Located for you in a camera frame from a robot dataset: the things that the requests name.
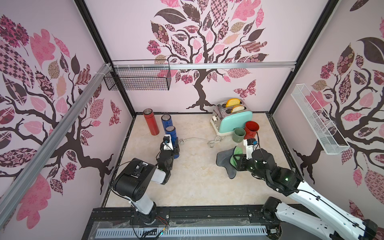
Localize yellow bread slice back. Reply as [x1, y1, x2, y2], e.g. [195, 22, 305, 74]
[225, 98, 242, 108]

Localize mint green toaster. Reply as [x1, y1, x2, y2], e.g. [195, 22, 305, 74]
[210, 100, 253, 136]

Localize red cup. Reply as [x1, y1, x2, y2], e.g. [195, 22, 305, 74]
[244, 121, 260, 140]

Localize pale bread slice front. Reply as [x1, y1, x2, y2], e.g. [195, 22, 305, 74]
[231, 105, 245, 113]

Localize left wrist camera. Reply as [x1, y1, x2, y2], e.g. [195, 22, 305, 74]
[160, 135, 174, 151]

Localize red thermos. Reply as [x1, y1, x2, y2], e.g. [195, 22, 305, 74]
[143, 109, 160, 136]

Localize white slotted cable duct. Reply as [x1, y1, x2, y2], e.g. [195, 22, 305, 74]
[95, 226, 268, 240]

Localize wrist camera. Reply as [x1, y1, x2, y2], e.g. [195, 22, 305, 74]
[243, 139, 259, 160]
[160, 135, 174, 151]

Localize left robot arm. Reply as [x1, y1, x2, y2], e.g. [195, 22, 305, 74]
[111, 150, 175, 225]

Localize black wire basket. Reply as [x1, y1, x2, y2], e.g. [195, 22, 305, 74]
[104, 59, 172, 91]

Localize white wire basket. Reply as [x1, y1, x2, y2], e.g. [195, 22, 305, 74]
[291, 84, 351, 155]

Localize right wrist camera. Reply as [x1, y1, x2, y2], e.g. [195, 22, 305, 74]
[243, 139, 259, 160]

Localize green cup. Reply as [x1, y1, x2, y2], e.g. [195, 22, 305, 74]
[232, 128, 246, 143]

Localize dark blue thermos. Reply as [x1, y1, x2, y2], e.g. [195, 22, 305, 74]
[165, 126, 180, 159]

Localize aluminium rail left wall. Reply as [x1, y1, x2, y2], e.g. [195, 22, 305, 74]
[1, 63, 112, 227]

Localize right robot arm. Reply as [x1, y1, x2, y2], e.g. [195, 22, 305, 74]
[230, 147, 378, 240]

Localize green and grey cloth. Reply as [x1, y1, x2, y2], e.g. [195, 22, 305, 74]
[216, 147, 243, 179]

